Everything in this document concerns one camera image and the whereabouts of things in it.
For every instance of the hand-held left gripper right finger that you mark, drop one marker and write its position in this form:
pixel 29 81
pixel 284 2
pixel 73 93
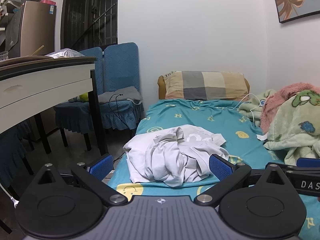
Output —
pixel 220 168

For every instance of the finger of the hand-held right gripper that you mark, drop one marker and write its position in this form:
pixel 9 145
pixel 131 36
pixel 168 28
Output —
pixel 310 162

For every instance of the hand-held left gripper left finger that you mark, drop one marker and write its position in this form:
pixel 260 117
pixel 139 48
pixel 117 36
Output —
pixel 101 167

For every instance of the white t-shirt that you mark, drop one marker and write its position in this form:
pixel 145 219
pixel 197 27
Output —
pixel 162 155

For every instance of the green fleece blanket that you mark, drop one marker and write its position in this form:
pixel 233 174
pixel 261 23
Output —
pixel 287 127

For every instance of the white paper tag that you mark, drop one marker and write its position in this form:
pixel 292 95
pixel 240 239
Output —
pixel 262 137

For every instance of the teal printed bed sheet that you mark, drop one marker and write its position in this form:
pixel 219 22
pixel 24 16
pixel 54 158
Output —
pixel 195 115

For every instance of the pink fleece blanket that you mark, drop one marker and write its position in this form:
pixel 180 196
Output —
pixel 272 105

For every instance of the yellow-green plush toy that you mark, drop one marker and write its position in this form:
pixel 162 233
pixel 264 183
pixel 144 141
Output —
pixel 83 97

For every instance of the grey cloth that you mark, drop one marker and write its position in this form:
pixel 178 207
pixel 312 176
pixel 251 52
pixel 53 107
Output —
pixel 120 95

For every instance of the blue covered chair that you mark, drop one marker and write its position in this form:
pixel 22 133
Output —
pixel 92 62
pixel 11 150
pixel 121 67

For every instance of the white table with black legs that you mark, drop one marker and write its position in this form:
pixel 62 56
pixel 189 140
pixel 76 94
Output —
pixel 37 80

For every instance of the clear plastic bag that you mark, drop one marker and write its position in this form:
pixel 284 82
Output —
pixel 65 53

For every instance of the wooden chopstick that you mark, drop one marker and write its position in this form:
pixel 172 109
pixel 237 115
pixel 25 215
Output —
pixel 38 50

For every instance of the clear glass cup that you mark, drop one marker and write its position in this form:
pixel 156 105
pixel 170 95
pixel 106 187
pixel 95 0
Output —
pixel 3 56

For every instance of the dark window grille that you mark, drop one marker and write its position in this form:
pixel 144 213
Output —
pixel 75 17

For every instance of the pink container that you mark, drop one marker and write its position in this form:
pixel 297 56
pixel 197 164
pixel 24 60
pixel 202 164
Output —
pixel 48 2

